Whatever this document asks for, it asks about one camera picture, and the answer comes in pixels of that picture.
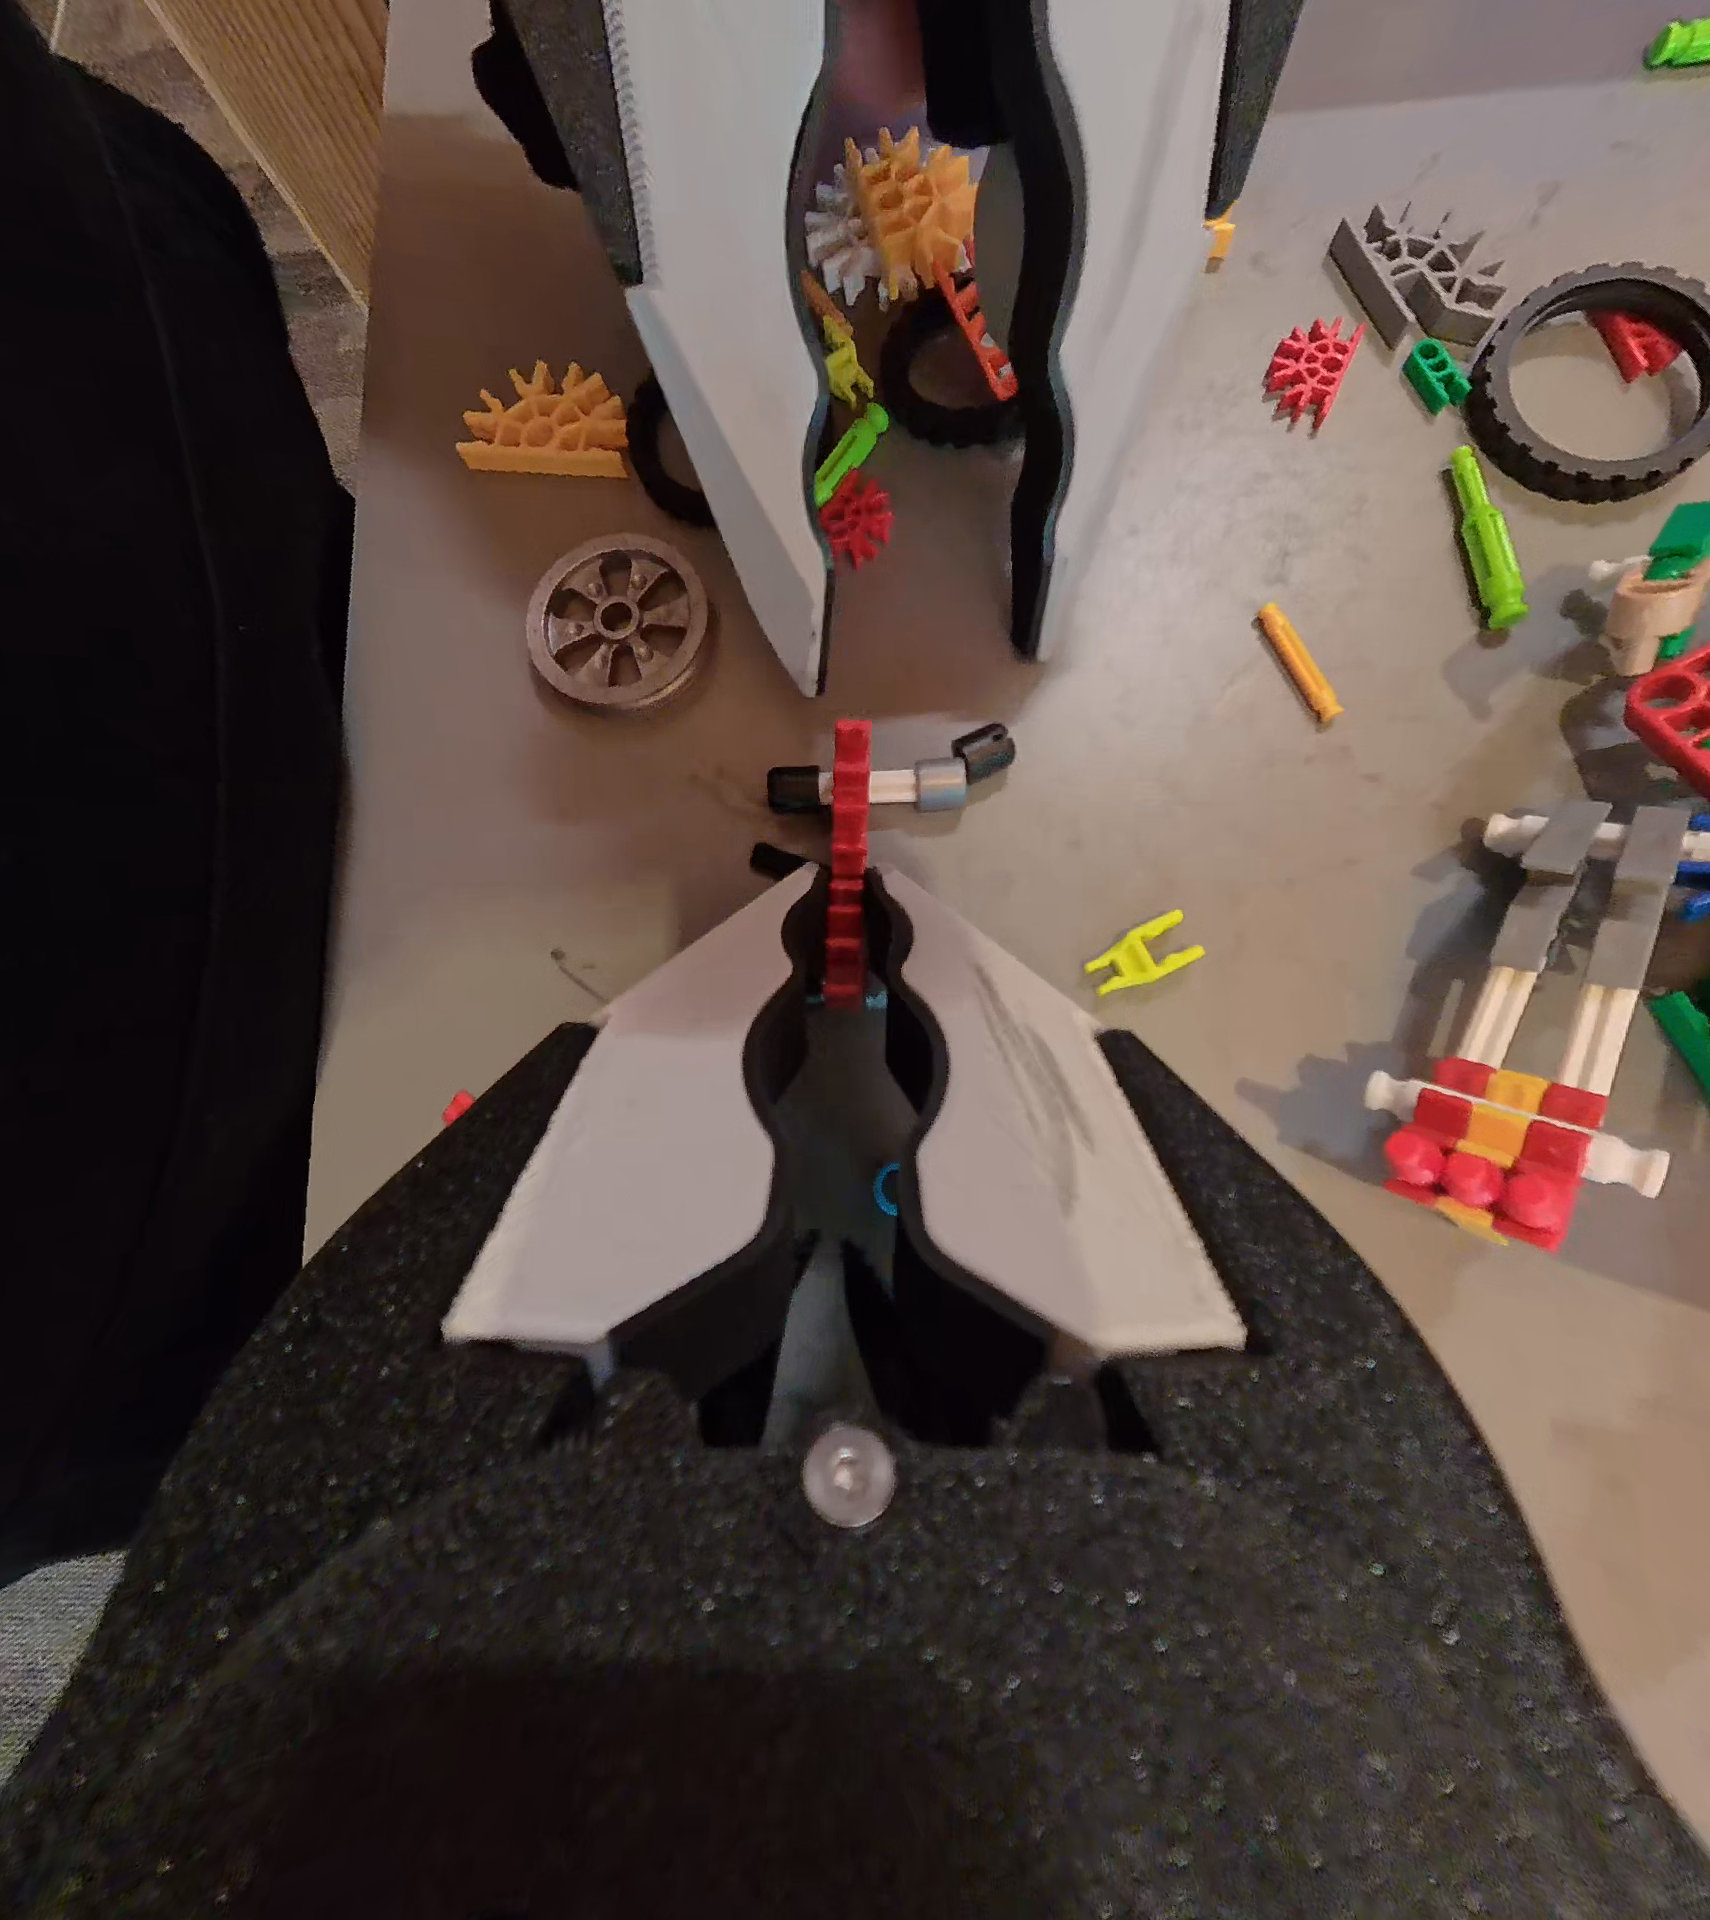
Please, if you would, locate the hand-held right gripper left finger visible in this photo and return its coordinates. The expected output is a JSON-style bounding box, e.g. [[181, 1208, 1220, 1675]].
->
[[439, 864, 832, 1389]]

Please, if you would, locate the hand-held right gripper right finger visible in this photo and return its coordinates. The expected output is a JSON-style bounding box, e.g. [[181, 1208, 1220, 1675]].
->
[[868, 864, 1248, 1370]]

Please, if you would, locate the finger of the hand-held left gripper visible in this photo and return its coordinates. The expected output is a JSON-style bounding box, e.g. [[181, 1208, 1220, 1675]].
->
[[600, 0, 844, 704], [1004, 0, 1236, 665]]

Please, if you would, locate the red connector rod assembly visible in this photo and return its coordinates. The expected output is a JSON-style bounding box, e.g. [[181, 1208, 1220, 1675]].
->
[[746, 715, 968, 1009]]

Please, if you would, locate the white snowflake connector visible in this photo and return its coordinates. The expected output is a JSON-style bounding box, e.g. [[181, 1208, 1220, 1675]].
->
[[803, 151, 893, 295]]

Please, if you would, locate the black rubber tire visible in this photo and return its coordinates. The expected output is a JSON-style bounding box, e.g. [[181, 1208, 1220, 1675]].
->
[[882, 291, 1023, 452], [1466, 260, 1710, 506], [623, 374, 722, 531]]

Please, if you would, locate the orange ladder piece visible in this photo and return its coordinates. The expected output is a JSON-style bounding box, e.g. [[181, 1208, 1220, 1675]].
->
[[939, 269, 1022, 406]]

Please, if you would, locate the red fan connector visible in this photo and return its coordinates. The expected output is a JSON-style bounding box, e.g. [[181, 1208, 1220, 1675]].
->
[[1262, 318, 1366, 432]]

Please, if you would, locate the red snowflake connector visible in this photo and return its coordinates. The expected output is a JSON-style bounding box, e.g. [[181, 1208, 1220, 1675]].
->
[[815, 478, 896, 570]]

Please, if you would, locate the wooden cabinet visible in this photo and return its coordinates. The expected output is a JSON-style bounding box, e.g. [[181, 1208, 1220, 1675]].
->
[[45, 0, 390, 307]]

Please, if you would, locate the grey fan connector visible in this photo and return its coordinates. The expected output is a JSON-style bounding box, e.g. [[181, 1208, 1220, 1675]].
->
[[1327, 203, 1513, 349]]

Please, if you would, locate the grey spoked wheel hub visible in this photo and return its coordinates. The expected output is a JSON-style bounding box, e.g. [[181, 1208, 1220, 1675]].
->
[[525, 533, 714, 714]]

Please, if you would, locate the multicolour construction toy model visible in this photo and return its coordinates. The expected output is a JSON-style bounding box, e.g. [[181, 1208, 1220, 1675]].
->
[[1366, 500, 1710, 1255]]

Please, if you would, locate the small red connector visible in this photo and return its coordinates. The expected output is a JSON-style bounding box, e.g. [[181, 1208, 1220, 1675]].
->
[[1587, 307, 1685, 382]]

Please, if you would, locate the person's black clothing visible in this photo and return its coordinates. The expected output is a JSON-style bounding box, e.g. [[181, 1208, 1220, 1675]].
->
[[0, 0, 356, 1652]]

